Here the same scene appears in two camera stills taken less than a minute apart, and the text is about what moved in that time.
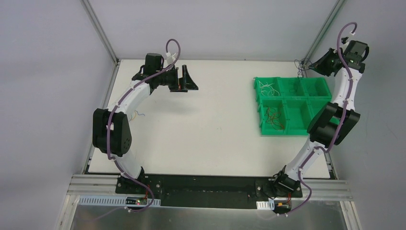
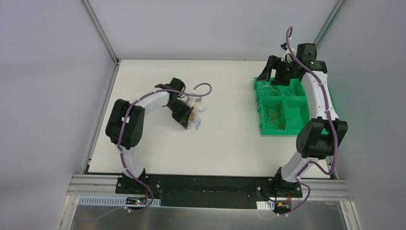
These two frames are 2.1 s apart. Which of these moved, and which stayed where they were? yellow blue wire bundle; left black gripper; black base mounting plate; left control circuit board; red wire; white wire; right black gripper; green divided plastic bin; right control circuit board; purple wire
Moved: purple wire; right black gripper; left black gripper; yellow blue wire bundle
Stayed: red wire; green divided plastic bin; left control circuit board; white wire; black base mounting plate; right control circuit board
